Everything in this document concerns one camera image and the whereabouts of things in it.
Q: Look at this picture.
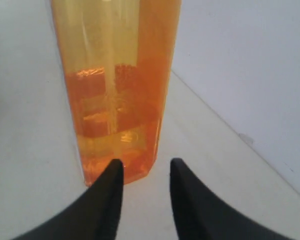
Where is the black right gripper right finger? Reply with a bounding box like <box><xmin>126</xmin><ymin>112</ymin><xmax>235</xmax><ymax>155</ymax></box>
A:
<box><xmin>170</xmin><ymin>158</ymin><xmax>300</xmax><ymax>240</ymax></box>

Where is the orange dish soap pump bottle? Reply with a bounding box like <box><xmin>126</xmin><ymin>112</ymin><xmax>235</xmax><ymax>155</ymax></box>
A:
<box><xmin>49</xmin><ymin>0</ymin><xmax>181</xmax><ymax>186</ymax></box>

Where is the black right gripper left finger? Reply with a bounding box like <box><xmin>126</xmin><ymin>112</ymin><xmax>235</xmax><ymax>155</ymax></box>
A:
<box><xmin>17</xmin><ymin>159</ymin><xmax>124</xmax><ymax>240</ymax></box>

